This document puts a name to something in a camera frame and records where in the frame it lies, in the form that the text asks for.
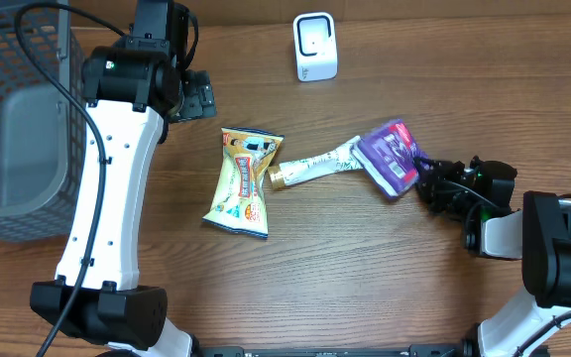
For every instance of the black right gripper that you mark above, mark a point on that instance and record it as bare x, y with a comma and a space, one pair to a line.
432, 180

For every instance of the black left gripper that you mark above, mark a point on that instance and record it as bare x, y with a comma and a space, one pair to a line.
200, 99

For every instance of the purple red snack pack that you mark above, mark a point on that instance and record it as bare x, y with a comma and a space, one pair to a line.
387, 154

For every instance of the white tube gold cap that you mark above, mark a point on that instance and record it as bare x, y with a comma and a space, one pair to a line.
295, 172

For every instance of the yellow snack bag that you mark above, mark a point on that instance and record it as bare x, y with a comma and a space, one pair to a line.
238, 204

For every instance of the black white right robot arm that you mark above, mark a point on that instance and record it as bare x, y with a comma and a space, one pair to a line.
538, 236

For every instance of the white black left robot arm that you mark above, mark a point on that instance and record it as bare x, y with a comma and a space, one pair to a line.
132, 92

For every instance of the white barcode scanner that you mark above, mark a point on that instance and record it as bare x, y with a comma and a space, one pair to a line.
315, 46

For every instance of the grey plastic shopping basket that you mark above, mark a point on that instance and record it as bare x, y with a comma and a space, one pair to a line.
42, 136

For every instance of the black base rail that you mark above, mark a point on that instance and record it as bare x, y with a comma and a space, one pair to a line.
415, 350

